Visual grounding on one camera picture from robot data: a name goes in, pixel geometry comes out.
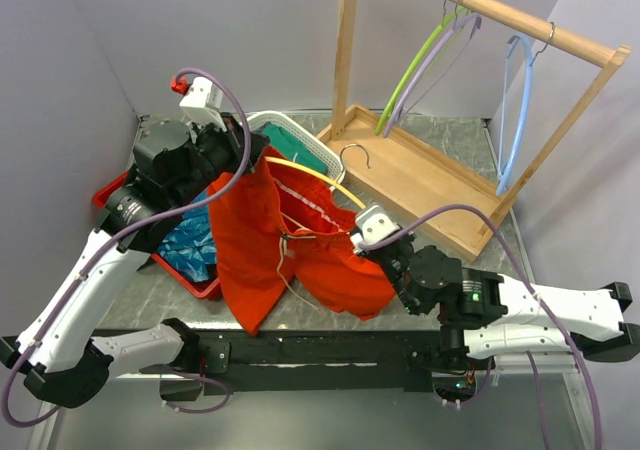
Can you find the white perforated plastic basket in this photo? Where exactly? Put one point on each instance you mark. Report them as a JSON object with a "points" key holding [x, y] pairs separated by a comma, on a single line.
{"points": [[335, 169]]}

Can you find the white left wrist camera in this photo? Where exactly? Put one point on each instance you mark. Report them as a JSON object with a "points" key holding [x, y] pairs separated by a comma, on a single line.
{"points": [[202, 102]]}

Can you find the green plastic hanger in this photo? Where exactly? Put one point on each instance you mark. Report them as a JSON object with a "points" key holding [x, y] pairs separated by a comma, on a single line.
{"points": [[410, 70]]}

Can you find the red plastic tray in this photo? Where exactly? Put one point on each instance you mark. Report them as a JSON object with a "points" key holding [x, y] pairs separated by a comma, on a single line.
{"points": [[207, 290]]}

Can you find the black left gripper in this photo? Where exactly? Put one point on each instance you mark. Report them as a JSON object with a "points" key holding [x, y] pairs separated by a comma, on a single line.
{"points": [[234, 137]]}

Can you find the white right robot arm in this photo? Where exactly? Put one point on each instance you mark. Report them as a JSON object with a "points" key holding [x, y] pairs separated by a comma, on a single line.
{"points": [[484, 314]]}

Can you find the blue plastic hanger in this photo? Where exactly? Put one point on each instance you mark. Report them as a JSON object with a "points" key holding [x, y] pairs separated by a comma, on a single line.
{"points": [[506, 164]]}

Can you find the purple plastic hanger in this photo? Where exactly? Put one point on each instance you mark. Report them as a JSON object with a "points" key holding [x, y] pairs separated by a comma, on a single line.
{"points": [[425, 70]]}

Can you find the orange drawstring shorts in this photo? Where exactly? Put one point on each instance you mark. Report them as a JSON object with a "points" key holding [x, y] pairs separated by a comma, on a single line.
{"points": [[280, 223]]}

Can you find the yellow plastic hanger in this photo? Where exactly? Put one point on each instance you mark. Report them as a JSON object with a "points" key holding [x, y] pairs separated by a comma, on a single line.
{"points": [[328, 181]]}

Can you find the wooden clothes rack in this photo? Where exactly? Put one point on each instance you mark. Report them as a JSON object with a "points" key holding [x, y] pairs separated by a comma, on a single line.
{"points": [[412, 177]]}

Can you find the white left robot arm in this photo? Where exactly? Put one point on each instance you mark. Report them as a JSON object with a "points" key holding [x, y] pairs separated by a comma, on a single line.
{"points": [[61, 359]]}

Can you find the blue patterned shorts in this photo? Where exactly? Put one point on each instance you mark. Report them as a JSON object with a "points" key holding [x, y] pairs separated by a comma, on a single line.
{"points": [[189, 248]]}

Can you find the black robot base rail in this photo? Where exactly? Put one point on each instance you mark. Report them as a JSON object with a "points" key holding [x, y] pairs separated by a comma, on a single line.
{"points": [[288, 360]]}

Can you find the green shorts with white letters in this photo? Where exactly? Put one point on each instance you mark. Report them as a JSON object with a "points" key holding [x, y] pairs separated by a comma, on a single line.
{"points": [[291, 148]]}

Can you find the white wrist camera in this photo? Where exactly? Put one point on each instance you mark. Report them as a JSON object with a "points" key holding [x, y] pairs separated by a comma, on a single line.
{"points": [[202, 102], [372, 225]]}

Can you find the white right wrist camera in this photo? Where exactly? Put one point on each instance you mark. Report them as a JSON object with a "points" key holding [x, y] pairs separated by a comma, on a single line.
{"points": [[372, 225]]}

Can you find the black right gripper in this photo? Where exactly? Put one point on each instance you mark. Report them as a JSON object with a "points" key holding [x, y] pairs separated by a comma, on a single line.
{"points": [[409, 237]]}

